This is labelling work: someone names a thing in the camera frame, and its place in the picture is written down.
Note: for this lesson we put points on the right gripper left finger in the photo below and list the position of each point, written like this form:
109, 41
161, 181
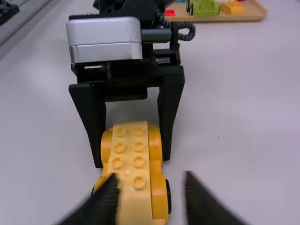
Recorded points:
103, 206

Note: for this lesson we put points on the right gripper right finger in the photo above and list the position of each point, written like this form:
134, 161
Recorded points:
204, 206

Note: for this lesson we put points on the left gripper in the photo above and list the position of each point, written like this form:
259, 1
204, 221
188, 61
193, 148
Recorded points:
126, 79

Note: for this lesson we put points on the yellow toy car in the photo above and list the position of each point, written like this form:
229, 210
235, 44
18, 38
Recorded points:
140, 164

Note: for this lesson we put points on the red toy brick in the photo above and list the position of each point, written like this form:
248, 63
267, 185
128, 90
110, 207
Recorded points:
170, 12

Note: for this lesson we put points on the green toy car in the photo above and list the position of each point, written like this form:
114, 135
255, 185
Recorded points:
206, 8

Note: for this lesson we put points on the silver rails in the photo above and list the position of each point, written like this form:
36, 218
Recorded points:
23, 23

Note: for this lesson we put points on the orange toy brick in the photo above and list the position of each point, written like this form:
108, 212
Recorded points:
234, 9

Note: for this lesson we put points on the tan tray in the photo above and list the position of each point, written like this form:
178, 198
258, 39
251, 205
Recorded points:
253, 14

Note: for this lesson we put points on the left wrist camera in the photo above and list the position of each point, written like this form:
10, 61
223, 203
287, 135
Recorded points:
103, 39

